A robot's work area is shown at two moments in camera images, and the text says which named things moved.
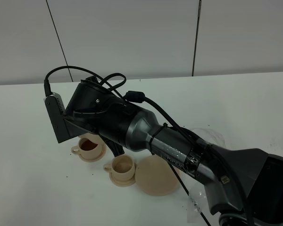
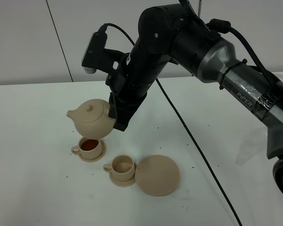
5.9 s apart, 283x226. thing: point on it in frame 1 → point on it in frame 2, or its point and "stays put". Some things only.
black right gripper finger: [118, 149] → [129, 84]
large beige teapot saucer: [154, 176] stays put
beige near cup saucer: [127, 182] stays put
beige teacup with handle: [122, 167] stays put
